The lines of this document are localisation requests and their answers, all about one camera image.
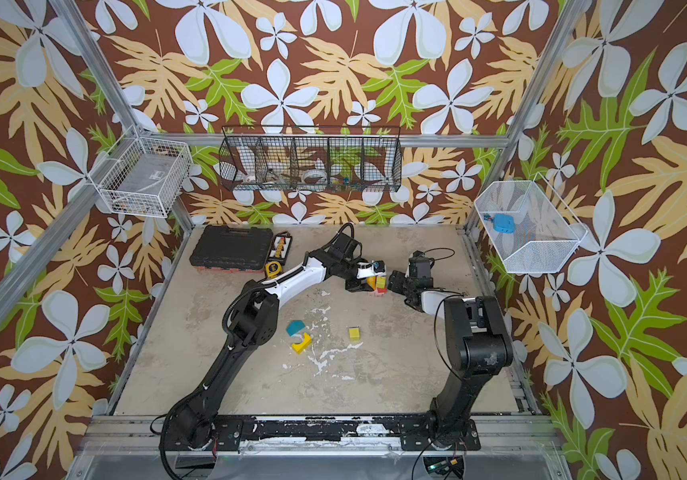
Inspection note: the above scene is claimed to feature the yellow cube block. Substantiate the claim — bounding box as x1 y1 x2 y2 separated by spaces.
349 327 361 341

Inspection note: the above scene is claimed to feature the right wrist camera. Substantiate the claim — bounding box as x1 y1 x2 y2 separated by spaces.
409 251 435 279

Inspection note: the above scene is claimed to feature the electronics board with led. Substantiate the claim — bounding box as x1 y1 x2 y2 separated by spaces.
423 456 465 480

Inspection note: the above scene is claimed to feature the teal wood block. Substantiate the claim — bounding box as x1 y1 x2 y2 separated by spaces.
286 320 306 337

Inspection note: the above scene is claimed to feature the blue object in basket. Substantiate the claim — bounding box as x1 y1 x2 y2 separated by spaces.
483 214 515 234

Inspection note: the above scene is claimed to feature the yellow tape measure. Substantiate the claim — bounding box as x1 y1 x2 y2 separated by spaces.
265 261 283 279

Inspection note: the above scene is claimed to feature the yellow arch block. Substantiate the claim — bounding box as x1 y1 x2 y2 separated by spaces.
292 332 313 354

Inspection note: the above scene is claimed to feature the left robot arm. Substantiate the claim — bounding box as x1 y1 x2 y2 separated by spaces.
159 222 361 454

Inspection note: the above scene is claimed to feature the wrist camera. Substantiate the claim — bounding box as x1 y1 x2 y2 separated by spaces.
409 251 435 279
357 260 387 279

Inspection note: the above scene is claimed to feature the white mesh basket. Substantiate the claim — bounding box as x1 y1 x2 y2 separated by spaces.
475 174 589 276

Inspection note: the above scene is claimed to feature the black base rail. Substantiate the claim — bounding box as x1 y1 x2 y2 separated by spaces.
155 412 481 453

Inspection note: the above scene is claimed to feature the black wire basket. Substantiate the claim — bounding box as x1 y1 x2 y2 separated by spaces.
216 125 403 193

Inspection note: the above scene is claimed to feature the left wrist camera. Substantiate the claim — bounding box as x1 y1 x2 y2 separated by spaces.
357 260 387 279

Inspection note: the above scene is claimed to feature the black tool case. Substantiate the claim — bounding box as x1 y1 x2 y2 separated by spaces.
190 225 274 271

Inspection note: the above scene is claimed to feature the white wire basket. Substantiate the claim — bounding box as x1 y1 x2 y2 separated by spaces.
89 127 193 218

